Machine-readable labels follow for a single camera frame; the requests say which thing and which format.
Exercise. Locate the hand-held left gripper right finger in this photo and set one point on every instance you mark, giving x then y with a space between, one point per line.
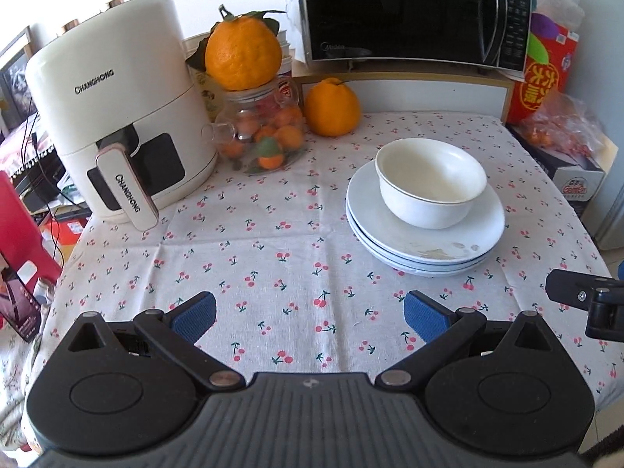
426 319

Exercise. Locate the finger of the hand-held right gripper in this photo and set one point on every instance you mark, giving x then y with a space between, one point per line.
570 287

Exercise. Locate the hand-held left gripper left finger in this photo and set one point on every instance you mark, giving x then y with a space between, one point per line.
195 317

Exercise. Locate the white embossed plate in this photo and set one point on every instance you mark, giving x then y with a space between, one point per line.
487 224

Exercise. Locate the black white cardboard box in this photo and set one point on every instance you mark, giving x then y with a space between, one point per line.
575 185

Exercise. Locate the cherry print tablecloth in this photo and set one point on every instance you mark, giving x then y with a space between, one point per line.
292 234

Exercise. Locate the clear bag of oranges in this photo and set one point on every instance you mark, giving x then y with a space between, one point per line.
570 122

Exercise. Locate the dark purple box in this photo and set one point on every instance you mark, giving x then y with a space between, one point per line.
19 307

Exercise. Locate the red flat object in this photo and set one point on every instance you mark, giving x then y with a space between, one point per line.
24 234

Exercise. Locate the pale floral sheet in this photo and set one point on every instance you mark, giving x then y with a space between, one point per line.
14 380

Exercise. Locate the red printed carton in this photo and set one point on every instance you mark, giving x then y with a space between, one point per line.
536 92

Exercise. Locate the pile of small mandarins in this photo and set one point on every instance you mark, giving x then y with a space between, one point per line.
287 136

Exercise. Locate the black electronic device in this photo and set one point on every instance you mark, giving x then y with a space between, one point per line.
44 180

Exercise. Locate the wood-framed white stand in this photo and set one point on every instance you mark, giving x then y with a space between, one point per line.
429 97

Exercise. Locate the white air fryer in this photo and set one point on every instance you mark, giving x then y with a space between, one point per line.
122 107

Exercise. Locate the pale yellow carton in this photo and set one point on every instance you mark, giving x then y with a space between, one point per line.
204 92

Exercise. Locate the large orange with stem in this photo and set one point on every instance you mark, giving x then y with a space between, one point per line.
331 107

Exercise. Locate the large orange with leaves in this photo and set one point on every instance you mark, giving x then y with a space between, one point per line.
241 53

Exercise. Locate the green rim paper cup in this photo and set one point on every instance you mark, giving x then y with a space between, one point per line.
287 50

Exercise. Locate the framed picture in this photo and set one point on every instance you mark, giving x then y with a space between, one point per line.
14 83

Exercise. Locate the black microwave oven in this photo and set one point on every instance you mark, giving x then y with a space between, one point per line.
390 5

